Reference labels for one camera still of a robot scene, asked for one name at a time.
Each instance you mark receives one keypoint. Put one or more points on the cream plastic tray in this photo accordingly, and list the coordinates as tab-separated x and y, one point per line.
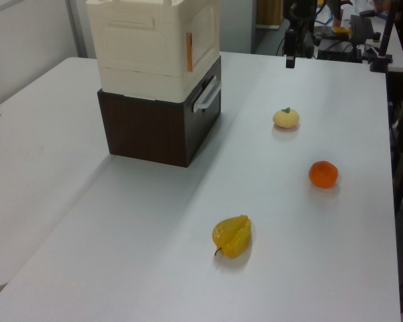
137	50

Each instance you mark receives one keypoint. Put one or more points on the yellow starfruit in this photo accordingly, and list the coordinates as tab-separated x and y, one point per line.
232	236

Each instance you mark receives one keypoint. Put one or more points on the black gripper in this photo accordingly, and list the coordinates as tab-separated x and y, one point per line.
299	8

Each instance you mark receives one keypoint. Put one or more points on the orange tangerine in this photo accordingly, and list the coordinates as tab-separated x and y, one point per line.
323	173

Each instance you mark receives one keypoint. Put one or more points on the yellow object on desk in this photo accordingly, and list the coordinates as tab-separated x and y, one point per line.
341	30

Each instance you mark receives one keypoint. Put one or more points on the black clamp with pole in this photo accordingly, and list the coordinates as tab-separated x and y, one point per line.
383	60

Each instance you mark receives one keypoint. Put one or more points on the black electronics box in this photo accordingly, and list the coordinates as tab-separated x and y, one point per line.
337	50

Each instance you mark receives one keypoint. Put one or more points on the pale yellow fruit green leaf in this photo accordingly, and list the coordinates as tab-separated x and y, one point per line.
286	119

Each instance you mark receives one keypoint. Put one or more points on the dark brown wooden drawer box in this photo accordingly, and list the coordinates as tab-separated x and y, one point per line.
147	131

